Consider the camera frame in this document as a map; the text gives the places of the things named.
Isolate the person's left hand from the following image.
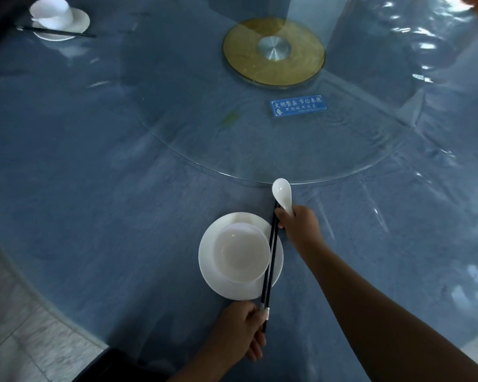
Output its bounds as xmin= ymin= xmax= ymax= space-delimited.
xmin=212 ymin=300 xmax=271 ymax=364

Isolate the person's right hand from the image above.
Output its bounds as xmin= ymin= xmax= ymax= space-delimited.
xmin=274 ymin=204 xmax=324 ymax=253

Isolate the white ceramic spoon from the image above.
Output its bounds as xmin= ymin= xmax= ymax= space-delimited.
xmin=272 ymin=178 xmax=296 ymax=218

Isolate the black chopstick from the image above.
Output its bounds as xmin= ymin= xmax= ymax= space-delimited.
xmin=15 ymin=25 xmax=97 ymax=37
xmin=17 ymin=27 xmax=97 ymax=38
xmin=262 ymin=212 xmax=280 ymax=334
xmin=260 ymin=202 xmax=279 ymax=311

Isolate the person's left forearm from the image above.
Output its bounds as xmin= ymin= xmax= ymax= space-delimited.
xmin=178 ymin=343 xmax=241 ymax=382

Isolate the person's right forearm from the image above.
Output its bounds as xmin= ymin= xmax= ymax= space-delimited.
xmin=299 ymin=239 xmax=478 ymax=382

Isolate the white ceramic plate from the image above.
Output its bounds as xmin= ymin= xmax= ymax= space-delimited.
xmin=198 ymin=212 xmax=284 ymax=301
xmin=31 ymin=7 xmax=91 ymax=42

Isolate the white ceramic bowl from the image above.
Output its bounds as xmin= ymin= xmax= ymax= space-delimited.
xmin=213 ymin=223 xmax=272 ymax=284
xmin=29 ymin=0 xmax=73 ymax=31

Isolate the round glass turntable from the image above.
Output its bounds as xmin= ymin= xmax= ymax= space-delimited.
xmin=119 ymin=0 xmax=420 ymax=186

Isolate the blue sign card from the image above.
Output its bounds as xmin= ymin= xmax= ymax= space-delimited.
xmin=270 ymin=95 xmax=327 ymax=118

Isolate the gold round turntable base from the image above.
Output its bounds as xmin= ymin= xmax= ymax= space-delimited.
xmin=222 ymin=17 xmax=326 ymax=90

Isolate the silver metal turntable hub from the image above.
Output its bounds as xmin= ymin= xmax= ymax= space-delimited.
xmin=257 ymin=35 xmax=293 ymax=62

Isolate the blue tablecloth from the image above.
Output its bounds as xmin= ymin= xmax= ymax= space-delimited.
xmin=0 ymin=0 xmax=478 ymax=382

